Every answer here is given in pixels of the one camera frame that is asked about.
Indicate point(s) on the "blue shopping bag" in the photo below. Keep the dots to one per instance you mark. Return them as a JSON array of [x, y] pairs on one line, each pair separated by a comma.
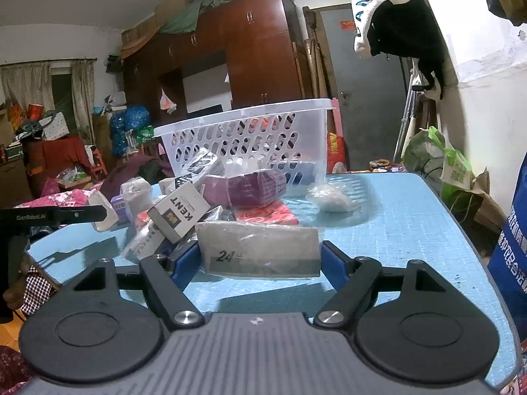
[[508, 263]]

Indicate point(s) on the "grey packet marked 24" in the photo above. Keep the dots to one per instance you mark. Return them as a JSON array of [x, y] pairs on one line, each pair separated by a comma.
[[241, 249]]

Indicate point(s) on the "grey metal door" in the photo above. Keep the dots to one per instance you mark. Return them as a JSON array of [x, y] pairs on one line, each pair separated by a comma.
[[371, 92]]

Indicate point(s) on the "black hanging garment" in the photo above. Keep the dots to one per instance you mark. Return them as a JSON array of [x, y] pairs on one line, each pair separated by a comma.
[[409, 30]]

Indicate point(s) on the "white KENT box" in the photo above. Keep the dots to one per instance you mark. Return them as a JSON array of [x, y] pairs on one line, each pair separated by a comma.
[[177, 213]]

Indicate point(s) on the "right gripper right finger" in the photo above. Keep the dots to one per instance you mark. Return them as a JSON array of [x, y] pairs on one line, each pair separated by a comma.
[[353, 281]]

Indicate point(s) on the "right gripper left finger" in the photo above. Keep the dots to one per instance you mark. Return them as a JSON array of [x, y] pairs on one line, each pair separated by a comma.
[[165, 280]]

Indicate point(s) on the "white plastic laundry basket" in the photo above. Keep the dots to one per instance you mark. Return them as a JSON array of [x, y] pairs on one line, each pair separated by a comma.
[[290, 137]]

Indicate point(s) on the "clear bag with white content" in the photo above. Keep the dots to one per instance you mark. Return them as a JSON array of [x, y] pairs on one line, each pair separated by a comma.
[[331, 198]]

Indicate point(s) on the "purple wrapped package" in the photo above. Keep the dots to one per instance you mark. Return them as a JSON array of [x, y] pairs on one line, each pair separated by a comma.
[[253, 190]]

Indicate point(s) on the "dark red wooden wardrobe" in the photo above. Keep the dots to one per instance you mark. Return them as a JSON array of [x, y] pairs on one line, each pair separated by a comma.
[[259, 41]]

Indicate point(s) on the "green white shopping bag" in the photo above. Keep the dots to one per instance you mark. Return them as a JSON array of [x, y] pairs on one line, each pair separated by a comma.
[[444, 168]]

